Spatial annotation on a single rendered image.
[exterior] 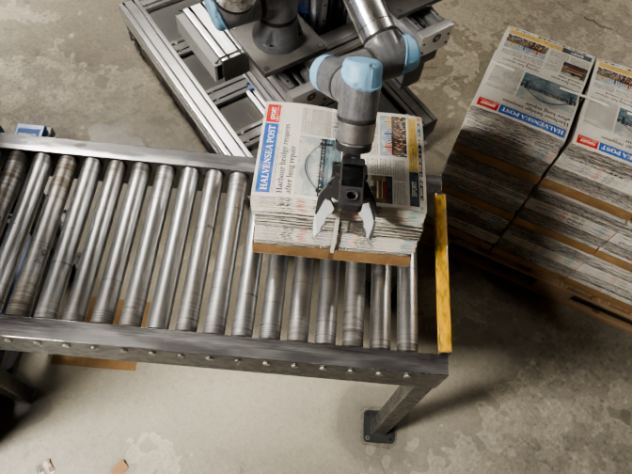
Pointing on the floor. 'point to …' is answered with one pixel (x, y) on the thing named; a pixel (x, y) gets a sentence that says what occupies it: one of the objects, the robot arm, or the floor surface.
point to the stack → (604, 155)
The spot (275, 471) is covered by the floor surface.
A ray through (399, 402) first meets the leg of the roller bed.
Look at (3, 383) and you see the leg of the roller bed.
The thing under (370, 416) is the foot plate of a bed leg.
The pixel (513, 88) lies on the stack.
